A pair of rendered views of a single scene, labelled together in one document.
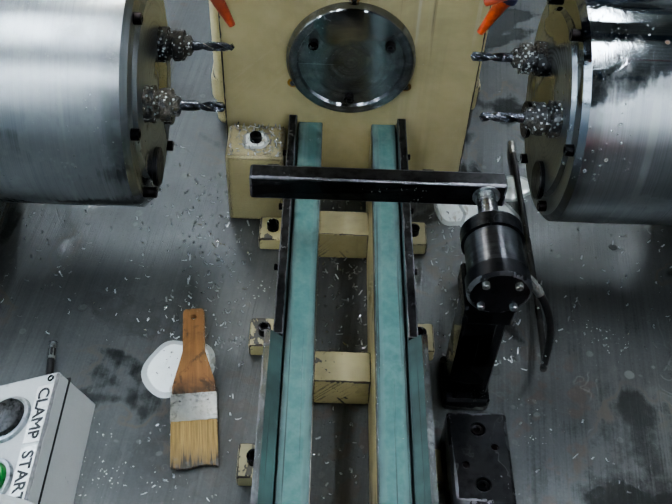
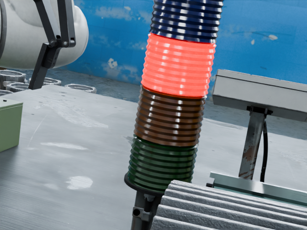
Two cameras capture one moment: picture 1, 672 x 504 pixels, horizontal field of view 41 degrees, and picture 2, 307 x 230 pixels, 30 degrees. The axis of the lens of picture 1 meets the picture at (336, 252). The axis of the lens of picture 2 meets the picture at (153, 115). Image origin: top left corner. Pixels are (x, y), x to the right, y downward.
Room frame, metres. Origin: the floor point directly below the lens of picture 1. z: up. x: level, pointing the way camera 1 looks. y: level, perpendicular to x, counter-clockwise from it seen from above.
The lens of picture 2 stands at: (0.31, -0.81, 1.21)
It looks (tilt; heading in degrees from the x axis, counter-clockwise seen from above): 13 degrees down; 102
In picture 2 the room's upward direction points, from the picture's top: 9 degrees clockwise
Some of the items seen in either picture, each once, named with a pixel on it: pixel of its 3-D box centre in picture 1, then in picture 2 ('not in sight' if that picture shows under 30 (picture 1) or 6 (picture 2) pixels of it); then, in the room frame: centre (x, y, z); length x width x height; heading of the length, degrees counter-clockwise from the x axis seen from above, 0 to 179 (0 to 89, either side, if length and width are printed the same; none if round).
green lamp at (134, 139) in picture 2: not in sight; (162, 160); (0.22, -0.32, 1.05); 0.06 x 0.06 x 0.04
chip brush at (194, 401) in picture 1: (194, 383); not in sight; (0.53, 0.15, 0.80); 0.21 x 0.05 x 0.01; 8
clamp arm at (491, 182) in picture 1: (377, 186); not in sight; (0.64, -0.04, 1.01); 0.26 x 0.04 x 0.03; 92
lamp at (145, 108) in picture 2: not in sight; (170, 113); (0.22, -0.32, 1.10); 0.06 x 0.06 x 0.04
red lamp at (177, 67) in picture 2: not in sight; (178, 63); (0.22, -0.32, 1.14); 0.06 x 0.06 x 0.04
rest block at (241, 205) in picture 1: (257, 170); not in sight; (0.82, 0.10, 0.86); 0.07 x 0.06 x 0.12; 92
